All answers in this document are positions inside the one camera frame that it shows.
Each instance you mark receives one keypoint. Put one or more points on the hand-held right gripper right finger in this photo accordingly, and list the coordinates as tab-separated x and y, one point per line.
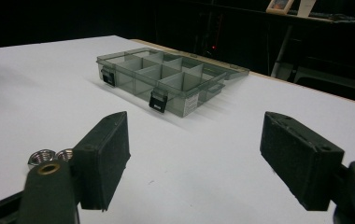
303	168

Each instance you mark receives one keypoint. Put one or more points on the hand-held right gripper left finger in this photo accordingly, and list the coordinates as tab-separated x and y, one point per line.
101	161

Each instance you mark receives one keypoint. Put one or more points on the silver hex nut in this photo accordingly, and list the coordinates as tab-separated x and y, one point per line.
65	154
41	155

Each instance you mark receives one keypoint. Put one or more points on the grey transparent compartment box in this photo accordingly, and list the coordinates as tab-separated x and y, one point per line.
166	82

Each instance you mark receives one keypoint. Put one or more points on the white sheet table cover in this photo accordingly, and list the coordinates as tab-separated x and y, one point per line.
197	149

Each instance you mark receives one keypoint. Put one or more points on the light wooden desk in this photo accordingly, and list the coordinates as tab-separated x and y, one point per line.
337	19

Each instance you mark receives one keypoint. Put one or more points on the white card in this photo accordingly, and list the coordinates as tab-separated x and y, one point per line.
305	7

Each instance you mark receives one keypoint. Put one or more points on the wooden picture frame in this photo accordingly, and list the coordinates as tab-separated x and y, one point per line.
279	6

